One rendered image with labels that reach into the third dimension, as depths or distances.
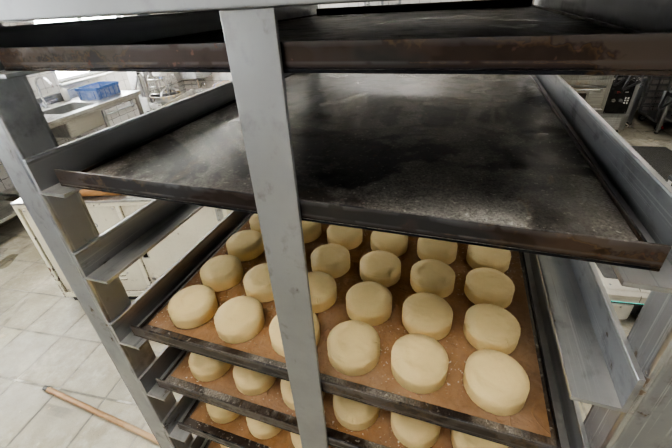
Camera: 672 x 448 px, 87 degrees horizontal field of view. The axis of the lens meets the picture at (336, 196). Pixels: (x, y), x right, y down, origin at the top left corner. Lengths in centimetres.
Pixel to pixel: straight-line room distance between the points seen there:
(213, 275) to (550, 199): 36
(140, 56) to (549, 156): 30
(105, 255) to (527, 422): 40
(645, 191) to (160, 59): 29
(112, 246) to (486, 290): 38
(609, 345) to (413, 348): 15
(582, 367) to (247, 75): 27
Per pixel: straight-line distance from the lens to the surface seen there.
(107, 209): 248
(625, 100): 576
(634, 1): 35
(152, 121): 43
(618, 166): 31
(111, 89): 535
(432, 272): 43
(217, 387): 49
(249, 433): 56
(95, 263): 41
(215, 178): 30
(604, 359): 30
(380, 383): 36
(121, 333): 46
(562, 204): 26
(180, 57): 23
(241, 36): 20
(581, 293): 34
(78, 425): 247
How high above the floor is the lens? 179
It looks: 29 degrees down
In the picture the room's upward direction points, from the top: 3 degrees counter-clockwise
